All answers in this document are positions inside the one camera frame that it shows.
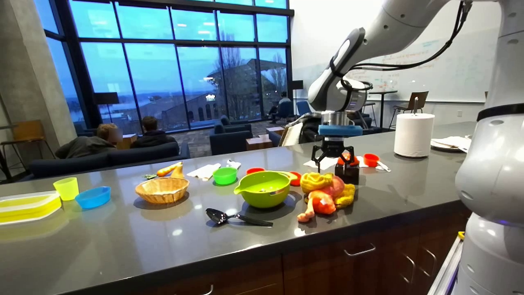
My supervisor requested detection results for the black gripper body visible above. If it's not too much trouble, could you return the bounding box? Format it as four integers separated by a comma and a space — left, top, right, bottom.
319, 136, 348, 160

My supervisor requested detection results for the orange plush toy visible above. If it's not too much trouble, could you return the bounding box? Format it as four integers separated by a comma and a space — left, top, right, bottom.
296, 175, 348, 224

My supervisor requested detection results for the red apple toy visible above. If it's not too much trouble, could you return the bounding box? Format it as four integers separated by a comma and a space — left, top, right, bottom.
334, 162, 362, 187

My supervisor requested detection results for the brown wooden counter cabinet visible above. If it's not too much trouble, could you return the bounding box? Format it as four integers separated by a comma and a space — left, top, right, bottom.
70, 198, 473, 295

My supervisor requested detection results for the tan toy bread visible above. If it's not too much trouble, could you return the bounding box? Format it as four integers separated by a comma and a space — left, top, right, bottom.
155, 160, 186, 180

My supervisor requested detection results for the orange ball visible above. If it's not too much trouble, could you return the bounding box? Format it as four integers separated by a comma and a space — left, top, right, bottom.
335, 152, 360, 169

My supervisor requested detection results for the dark round backpack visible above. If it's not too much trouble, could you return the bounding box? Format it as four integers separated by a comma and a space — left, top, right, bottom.
298, 113, 324, 144

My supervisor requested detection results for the low wooden table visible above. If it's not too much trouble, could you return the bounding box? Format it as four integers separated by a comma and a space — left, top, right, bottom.
244, 133, 275, 152

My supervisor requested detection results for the green plastic bowl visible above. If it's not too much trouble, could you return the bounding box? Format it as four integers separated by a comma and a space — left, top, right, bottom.
234, 169, 294, 210

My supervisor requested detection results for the white paper towel roll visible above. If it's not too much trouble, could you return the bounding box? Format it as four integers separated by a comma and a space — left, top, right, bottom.
393, 111, 437, 160

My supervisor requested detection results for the tall round table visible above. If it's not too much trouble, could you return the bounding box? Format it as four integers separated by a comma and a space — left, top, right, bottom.
366, 88, 399, 129

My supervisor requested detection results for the wooden cafe chair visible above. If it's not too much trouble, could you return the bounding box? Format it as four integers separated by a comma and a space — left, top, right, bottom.
393, 90, 430, 115

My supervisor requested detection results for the dark armchair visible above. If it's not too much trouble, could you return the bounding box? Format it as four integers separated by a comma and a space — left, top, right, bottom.
208, 121, 255, 157

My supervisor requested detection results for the small green bowl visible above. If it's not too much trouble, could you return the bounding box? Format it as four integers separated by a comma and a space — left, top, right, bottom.
211, 165, 240, 188

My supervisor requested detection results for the stack of printed papers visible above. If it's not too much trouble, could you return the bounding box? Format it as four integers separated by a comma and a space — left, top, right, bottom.
429, 134, 473, 156

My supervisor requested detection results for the white crumpled tissue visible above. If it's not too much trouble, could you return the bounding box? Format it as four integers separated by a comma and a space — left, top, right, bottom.
185, 160, 224, 182

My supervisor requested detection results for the black spoon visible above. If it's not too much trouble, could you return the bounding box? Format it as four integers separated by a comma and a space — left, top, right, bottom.
204, 206, 275, 228

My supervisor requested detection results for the wicker basket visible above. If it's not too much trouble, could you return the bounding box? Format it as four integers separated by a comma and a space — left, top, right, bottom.
134, 175, 191, 206

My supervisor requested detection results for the dark blue sofa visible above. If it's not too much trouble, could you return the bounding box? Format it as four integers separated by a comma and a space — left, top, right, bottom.
26, 137, 181, 180

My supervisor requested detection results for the black floor sign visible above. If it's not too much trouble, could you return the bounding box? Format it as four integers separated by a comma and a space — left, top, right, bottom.
90, 90, 121, 133

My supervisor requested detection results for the small blue bowl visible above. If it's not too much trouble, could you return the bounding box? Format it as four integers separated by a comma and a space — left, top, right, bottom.
73, 185, 113, 211

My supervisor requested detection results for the seated person grey jacket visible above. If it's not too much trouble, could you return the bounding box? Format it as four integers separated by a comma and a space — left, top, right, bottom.
54, 121, 121, 160

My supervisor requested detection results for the yellow-green plastic cup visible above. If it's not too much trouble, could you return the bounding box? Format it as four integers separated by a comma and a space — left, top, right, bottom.
52, 175, 82, 203

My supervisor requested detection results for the wooden armchair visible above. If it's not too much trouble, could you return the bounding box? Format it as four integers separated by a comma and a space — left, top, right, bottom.
0, 119, 50, 183

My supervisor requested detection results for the yellow plastic tray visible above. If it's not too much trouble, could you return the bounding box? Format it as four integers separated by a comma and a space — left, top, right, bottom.
0, 190, 63, 226

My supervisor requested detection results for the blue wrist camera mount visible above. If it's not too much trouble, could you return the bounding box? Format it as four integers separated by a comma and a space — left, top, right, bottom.
316, 123, 365, 139

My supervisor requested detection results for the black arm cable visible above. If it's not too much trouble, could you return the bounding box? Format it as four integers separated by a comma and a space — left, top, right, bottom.
348, 0, 473, 74

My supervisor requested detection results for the silver cabinet handle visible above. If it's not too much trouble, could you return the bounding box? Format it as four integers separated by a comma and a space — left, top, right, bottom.
401, 252, 417, 285
424, 247, 438, 277
344, 242, 378, 259

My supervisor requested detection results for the wall whiteboard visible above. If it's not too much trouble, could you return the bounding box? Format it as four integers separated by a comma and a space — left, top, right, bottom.
348, 31, 493, 105

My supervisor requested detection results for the large window wall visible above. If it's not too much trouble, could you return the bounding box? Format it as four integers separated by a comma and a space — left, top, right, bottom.
31, 0, 296, 136

